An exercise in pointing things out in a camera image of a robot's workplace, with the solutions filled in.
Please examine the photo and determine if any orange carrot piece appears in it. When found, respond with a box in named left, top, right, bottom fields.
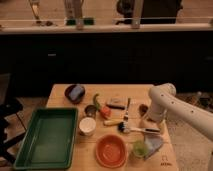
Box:
left=100, top=106, right=111, bottom=119

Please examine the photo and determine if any orange bowl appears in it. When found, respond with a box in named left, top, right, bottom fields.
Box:
left=95, top=134, right=127, bottom=169

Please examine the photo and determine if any metal fork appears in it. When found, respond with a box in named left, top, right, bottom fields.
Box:
left=123, top=98, right=131, bottom=121

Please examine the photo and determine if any green cup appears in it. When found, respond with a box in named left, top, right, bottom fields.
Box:
left=133, top=140, right=148, bottom=158

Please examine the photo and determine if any white cup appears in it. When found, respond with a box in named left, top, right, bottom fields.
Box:
left=79, top=117, right=96, bottom=136

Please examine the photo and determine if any blue sponge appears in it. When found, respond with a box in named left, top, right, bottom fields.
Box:
left=69, top=85, right=84, bottom=101

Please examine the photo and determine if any green chili pepper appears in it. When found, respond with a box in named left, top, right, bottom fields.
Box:
left=93, top=94, right=101, bottom=110

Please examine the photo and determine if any green plastic tray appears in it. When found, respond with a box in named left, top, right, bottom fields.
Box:
left=14, top=108, right=78, bottom=170

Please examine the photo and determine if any dark maroon bowl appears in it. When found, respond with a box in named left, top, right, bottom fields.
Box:
left=64, top=84, right=85, bottom=104

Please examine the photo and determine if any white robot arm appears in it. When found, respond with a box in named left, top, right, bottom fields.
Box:
left=147, top=83, right=213, bottom=141

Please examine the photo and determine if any yellow banana toy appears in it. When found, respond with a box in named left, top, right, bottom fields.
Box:
left=103, top=120, right=122, bottom=126

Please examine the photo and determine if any black head dish brush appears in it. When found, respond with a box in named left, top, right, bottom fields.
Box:
left=118, top=122, right=160, bottom=134

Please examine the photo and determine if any dark red grape bunch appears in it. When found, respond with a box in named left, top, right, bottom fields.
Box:
left=138, top=104, right=148, bottom=117

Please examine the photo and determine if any black chair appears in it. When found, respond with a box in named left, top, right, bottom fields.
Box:
left=0, top=98, right=25, bottom=164

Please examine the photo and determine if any small metal cup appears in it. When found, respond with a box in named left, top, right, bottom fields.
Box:
left=84, top=105, right=97, bottom=118

